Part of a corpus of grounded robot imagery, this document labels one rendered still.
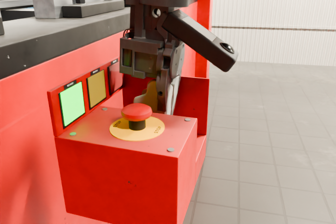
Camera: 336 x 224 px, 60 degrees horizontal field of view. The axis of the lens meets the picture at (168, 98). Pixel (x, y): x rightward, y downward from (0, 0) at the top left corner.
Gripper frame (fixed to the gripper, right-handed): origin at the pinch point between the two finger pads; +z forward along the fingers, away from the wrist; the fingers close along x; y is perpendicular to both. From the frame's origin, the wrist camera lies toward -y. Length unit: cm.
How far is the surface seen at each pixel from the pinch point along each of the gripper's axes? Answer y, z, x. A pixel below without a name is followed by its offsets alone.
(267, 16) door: -24, 13, -351
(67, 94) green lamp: 10.0, -7.7, 12.2
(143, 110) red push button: 0.4, -6.8, 10.4
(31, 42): 23.1, -10.8, 2.8
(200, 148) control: -6.0, 3.1, 0.1
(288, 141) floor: -46, 70, -140
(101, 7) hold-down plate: 32, -12, -37
